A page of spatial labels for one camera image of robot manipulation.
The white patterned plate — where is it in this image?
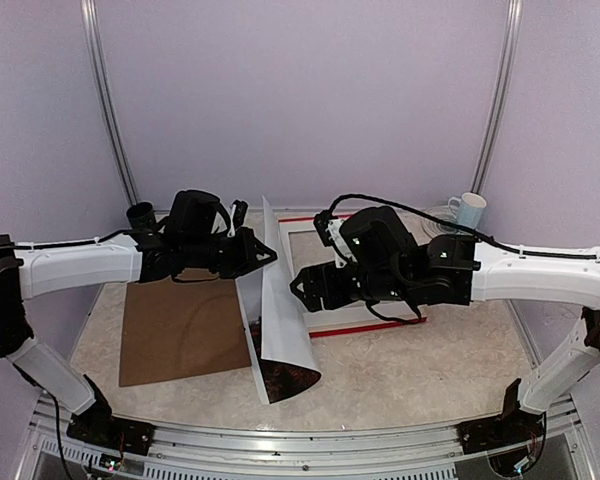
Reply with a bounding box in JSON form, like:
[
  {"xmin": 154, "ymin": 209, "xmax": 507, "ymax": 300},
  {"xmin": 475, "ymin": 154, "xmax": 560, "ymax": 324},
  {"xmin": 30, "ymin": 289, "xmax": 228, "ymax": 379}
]
[{"xmin": 421, "ymin": 206, "xmax": 467, "ymax": 239}]

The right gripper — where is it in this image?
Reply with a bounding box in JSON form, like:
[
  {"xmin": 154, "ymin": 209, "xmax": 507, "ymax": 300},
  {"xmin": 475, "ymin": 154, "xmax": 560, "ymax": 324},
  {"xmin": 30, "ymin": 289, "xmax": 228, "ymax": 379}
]
[{"xmin": 290, "ymin": 259, "xmax": 413, "ymax": 311}]

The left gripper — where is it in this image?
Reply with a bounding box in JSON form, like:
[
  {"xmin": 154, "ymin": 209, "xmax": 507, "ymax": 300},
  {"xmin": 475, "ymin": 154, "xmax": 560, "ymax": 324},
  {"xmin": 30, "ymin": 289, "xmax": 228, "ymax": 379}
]
[{"xmin": 183, "ymin": 226, "xmax": 277, "ymax": 279}]

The aluminium post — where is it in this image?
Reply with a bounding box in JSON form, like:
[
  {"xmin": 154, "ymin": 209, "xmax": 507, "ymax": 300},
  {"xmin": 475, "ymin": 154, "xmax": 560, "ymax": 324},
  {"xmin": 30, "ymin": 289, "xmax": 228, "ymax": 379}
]
[
  {"xmin": 80, "ymin": 0, "xmax": 140, "ymax": 205},
  {"xmin": 471, "ymin": 0, "xmax": 523, "ymax": 195}
]

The light blue mug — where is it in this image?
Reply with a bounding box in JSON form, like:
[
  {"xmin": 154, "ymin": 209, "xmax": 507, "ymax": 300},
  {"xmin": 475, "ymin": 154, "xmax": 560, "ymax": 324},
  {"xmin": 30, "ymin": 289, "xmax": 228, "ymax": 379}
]
[{"xmin": 447, "ymin": 192, "xmax": 487, "ymax": 229}]

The black cup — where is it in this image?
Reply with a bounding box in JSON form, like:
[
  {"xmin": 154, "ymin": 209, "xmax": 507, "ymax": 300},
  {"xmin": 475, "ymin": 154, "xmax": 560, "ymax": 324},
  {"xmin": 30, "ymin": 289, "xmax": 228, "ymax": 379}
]
[{"xmin": 126, "ymin": 201, "xmax": 157, "ymax": 230}]

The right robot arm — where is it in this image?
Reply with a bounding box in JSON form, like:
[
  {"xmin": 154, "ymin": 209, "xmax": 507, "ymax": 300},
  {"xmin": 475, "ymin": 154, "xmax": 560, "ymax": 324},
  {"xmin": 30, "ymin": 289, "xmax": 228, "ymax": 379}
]
[{"xmin": 290, "ymin": 206, "xmax": 600, "ymax": 453}]

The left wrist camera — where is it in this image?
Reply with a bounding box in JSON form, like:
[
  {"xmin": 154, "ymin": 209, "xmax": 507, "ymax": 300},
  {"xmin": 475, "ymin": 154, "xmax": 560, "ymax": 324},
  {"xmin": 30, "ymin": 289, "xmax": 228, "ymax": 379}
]
[{"xmin": 227, "ymin": 200, "xmax": 248, "ymax": 237}]

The autumn forest photo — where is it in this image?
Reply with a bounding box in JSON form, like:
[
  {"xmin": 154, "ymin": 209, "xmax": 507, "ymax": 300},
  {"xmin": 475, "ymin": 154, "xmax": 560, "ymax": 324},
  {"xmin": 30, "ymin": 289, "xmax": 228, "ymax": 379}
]
[{"xmin": 236, "ymin": 201, "xmax": 321, "ymax": 405}]

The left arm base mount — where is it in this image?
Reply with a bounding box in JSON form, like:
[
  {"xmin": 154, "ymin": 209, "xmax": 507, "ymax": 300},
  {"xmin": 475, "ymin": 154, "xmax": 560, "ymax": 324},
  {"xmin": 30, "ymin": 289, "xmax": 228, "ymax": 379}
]
[{"xmin": 67, "ymin": 414, "xmax": 156, "ymax": 456}]

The right aluminium post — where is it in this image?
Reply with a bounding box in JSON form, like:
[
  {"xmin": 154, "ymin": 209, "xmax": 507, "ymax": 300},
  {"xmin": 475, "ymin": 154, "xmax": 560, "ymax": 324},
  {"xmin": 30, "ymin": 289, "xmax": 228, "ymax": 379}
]
[{"xmin": 471, "ymin": 0, "xmax": 523, "ymax": 195}]

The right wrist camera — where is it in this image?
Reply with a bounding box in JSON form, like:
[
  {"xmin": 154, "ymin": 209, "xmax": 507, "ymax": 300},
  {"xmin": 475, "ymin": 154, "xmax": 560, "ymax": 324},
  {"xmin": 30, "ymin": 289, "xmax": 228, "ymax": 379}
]
[{"xmin": 313, "ymin": 210, "xmax": 343, "ymax": 250}]

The front aluminium rail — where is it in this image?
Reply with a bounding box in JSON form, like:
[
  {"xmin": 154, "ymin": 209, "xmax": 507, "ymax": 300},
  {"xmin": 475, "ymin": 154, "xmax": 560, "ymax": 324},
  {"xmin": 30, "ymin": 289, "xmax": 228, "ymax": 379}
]
[{"xmin": 11, "ymin": 396, "xmax": 600, "ymax": 479}]

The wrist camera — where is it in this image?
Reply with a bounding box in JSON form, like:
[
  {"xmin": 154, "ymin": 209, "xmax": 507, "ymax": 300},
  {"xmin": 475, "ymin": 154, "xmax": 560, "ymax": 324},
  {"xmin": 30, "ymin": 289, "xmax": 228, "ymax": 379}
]
[
  {"xmin": 227, "ymin": 200, "xmax": 248, "ymax": 237},
  {"xmin": 313, "ymin": 210, "xmax": 343, "ymax": 250}
]

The left aluminium post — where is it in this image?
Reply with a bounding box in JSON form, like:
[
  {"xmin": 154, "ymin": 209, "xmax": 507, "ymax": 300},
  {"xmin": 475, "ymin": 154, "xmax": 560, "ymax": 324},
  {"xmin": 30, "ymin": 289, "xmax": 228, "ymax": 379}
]
[{"xmin": 80, "ymin": 0, "xmax": 140, "ymax": 205}]

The white mat board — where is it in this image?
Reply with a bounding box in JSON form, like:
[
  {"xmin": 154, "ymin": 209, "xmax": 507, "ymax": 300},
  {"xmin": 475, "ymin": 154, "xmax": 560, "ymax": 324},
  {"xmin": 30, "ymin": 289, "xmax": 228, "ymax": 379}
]
[{"xmin": 279, "ymin": 217, "xmax": 417, "ymax": 336}]

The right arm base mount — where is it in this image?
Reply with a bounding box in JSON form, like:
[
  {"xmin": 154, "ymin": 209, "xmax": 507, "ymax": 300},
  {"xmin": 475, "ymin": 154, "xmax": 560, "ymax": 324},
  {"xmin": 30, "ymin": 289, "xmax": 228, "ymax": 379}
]
[{"xmin": 457, "ymin": 413, "xmax": 544, "ymax": 455}]

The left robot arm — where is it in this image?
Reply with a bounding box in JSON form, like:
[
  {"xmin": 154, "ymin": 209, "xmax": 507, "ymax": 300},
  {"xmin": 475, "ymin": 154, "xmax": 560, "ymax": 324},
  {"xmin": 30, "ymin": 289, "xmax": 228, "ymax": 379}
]
[{"xmin": 0, "ymin": 190, "xmax": 277, "ymax": 445}]

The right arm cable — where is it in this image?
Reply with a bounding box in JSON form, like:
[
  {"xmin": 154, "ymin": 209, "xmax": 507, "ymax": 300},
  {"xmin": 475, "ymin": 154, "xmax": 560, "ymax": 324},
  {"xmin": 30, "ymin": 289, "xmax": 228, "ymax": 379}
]
[{"xmin": 327, "ymin": 193, "xmax": 600, "ymax": 261}]

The brown cardboard backing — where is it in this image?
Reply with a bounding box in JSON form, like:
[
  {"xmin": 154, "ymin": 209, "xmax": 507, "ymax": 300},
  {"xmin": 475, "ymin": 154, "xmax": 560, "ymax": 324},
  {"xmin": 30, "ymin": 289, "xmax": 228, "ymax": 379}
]
[{"xmin": 119, "ymin": 279, "xmax": 251, "ymax": 387}]

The red wooden picture frame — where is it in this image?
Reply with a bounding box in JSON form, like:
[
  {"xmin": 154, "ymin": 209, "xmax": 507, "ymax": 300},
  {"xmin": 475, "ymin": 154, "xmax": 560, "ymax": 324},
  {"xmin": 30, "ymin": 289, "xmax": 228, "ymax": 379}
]
[{"xmin": 274, "ymin": 212, "xmax": 429, "ymax": 340}]

